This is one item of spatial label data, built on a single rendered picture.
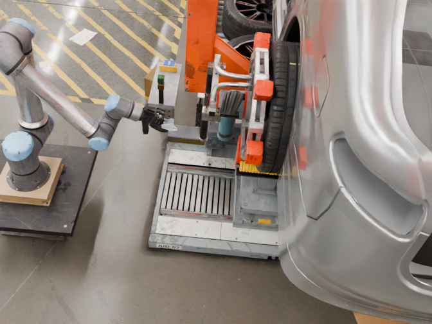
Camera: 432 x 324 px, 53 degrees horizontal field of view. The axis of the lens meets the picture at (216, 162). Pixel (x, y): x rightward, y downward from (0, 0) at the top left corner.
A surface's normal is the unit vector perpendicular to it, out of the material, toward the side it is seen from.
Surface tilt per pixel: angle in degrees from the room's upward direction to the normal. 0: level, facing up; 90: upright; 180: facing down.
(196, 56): 90
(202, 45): 90
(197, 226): 0
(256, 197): 0
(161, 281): 0
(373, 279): 90
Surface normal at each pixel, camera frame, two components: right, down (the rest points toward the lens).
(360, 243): -0.55, 0.59
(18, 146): 0.08, -0.58
